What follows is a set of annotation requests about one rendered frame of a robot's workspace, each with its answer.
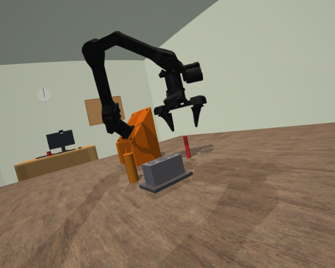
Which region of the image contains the orange cylinder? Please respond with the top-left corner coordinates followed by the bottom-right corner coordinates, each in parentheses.
top-left (123, 153), bottom-right (139, 183)

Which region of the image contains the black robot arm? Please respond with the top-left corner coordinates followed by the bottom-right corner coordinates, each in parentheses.
top-left (82, 31), bottom-right (203, 139)

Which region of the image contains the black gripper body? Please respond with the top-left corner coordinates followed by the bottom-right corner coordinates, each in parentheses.
top-left (154, 84), bottom-right (207, 115)

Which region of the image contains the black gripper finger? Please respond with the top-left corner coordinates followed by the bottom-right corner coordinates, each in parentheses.
top-left (158, 113), bottom-right (174, 132)
top-left (191, 105), bottom-right (204, 127)

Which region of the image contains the dark red peg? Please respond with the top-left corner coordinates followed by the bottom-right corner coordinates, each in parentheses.
top-left (183, 136), bottom-right (191, 159)

